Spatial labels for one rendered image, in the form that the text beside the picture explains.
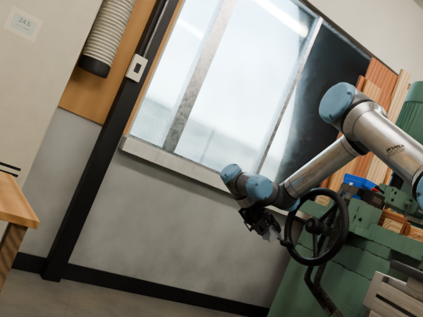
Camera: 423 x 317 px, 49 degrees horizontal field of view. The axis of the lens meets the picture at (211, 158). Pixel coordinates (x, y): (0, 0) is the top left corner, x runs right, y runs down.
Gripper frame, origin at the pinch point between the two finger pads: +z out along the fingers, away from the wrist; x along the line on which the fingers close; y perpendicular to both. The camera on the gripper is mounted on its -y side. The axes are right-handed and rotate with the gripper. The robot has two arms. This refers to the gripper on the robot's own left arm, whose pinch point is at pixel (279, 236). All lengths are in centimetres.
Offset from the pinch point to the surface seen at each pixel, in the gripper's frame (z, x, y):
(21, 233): -63, -9, 62
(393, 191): 16.2, 13.8, -44.9
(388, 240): 15.4, 26.9, -21.9
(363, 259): 19.7, 19.5, -13.8
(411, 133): 2, 16, -64
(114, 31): -83, -92, -29
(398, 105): 86, -102, -191
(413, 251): 16.1, 36.8, -20.8
